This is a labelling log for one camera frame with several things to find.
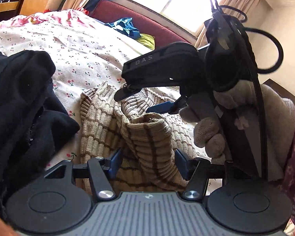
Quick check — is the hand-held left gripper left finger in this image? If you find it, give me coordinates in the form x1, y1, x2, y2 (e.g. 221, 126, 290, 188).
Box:
43, 149, 124, 202

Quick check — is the person's right hand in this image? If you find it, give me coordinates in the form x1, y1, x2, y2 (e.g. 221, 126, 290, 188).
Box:
179, 80, 295, 180

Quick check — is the blue garment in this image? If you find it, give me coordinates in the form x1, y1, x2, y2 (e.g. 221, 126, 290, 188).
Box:
104, 17, 141, 39

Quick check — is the black garment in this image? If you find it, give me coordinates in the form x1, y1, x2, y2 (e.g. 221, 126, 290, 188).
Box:
0, 50, 80, 218

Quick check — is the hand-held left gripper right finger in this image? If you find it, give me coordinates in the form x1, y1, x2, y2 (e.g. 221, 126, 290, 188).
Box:
174, 149, 239, 201

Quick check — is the black cable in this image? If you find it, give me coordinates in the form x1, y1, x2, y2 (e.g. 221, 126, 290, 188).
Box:
207, 0, 285, 75

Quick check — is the red padded headboard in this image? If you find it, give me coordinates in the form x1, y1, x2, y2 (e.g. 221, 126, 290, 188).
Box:
89, 0, 195, 48

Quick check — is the beige brown striped knit sweater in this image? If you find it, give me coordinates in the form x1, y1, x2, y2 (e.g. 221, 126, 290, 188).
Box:
80, 81, 200, 197

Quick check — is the yellow-green cloth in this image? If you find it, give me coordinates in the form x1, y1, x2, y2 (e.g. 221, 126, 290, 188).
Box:
137, 33, 156, 50

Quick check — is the cherry print bed sheet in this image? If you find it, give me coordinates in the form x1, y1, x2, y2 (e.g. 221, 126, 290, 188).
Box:
0, 17, 213, 195

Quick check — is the window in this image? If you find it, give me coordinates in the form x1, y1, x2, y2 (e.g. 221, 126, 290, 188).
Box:
121, 0, 233, 34

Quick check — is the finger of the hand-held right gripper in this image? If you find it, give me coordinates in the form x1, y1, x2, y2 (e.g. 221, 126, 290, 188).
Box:
114, 82, 149, 102
146, 95, 188, 115

